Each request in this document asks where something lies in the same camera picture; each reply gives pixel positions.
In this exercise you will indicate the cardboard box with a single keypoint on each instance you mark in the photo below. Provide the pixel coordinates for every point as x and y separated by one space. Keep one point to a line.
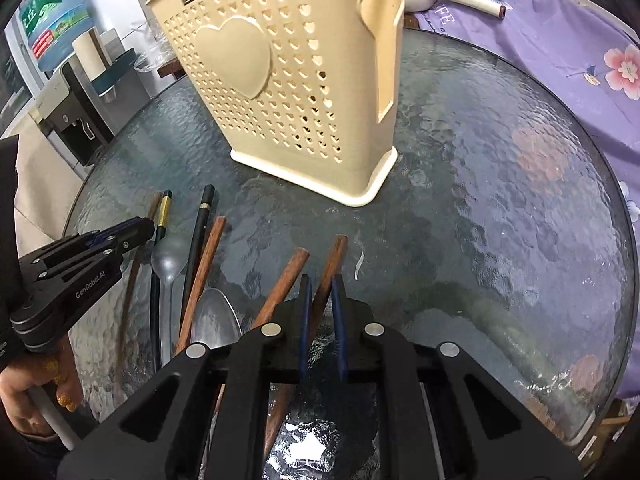
605 435

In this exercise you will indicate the black chopstick gold band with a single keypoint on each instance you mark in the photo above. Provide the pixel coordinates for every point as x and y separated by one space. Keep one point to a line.
156 310
200 240

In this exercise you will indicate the beige cloth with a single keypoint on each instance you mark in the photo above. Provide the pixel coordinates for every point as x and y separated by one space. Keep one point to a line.
40 195

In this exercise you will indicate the cream plastic utensil holder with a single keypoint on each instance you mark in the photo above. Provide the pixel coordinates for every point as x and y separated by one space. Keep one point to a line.
300 85

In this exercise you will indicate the teal roll holder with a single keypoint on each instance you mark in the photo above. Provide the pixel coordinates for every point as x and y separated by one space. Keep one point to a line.
117 72

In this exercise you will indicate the clear plastic bags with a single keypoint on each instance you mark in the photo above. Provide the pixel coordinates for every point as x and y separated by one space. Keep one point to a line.
150 47

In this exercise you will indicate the large metal spoon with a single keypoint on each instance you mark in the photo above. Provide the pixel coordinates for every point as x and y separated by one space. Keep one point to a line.
215 317

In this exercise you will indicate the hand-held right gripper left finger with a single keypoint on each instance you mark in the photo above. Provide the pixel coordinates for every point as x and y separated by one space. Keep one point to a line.
305 330

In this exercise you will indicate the small white scrap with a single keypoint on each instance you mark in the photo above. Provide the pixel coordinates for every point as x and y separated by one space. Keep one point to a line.
358 265

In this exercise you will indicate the clear plastic spoon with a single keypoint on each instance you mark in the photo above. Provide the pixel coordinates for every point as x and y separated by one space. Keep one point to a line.
170 260

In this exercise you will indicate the blue water bottle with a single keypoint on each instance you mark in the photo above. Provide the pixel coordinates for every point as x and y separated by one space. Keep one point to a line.
55 15

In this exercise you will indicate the beige paper roll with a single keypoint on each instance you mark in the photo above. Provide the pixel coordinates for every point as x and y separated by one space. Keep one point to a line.
90 55

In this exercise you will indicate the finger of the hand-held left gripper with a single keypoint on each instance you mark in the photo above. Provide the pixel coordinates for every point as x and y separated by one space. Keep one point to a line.
130 227
125 249

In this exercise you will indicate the person's left hand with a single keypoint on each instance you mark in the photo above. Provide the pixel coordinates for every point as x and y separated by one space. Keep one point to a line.
30 400

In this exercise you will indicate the purple floral cloth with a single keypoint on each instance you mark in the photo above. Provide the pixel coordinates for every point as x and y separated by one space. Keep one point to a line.
550 60

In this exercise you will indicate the brown wooden chopstick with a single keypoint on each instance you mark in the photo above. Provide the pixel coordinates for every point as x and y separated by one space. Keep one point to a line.
126 310
330 270
205 275
285 280

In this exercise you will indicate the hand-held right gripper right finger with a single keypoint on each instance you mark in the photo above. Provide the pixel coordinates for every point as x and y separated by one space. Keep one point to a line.
340 330

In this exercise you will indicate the water dispenser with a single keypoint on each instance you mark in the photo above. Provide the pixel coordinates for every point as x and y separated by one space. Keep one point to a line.
65 110

